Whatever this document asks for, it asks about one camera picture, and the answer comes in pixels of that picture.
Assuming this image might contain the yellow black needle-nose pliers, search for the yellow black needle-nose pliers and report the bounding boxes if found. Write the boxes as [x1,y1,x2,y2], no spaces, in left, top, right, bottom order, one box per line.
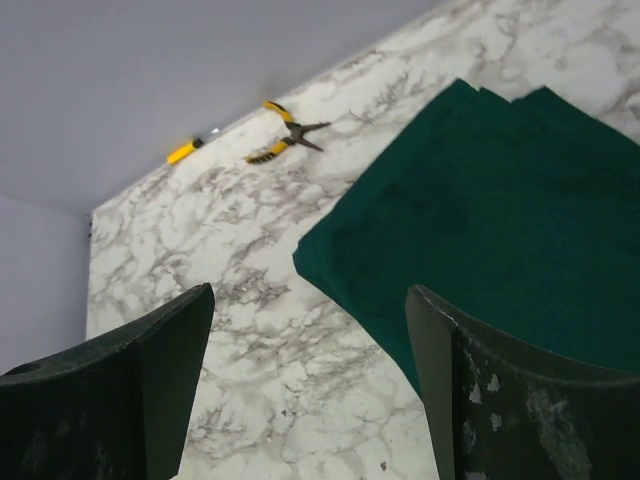
[244,100,332,166]

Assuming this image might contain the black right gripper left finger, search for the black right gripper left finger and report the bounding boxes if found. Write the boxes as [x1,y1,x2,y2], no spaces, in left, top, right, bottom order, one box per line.
[1,283,215,479]

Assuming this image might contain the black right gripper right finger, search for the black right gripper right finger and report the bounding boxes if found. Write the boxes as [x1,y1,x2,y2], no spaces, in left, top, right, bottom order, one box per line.
[405,286,639,479]

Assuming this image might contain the yellow handled screwdriver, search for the yellow handled screwdriver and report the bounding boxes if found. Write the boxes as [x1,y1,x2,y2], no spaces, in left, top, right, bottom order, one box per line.
[166,128,220,165]

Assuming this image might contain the dark green surgical cloth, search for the dark green surgical cloth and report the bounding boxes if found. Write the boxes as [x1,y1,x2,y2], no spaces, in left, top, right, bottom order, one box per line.
[293,80,639,386]

